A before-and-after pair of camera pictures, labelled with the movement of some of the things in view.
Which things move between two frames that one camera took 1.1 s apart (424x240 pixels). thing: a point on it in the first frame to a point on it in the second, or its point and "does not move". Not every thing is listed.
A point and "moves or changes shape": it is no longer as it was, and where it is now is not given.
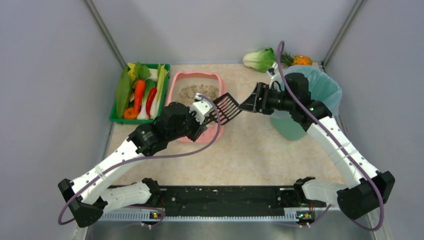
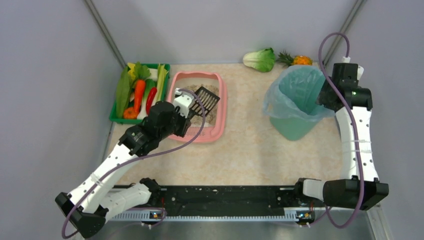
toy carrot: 139,95 does not move
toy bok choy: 261,61 does not move
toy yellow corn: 131,71 does not move
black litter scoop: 228,108 moves or changes shape
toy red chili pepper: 151,95 does not move
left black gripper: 201,124 to 182,120
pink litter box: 182,87 does not move
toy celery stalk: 162,71 does not move
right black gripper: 260,100 to 324,100
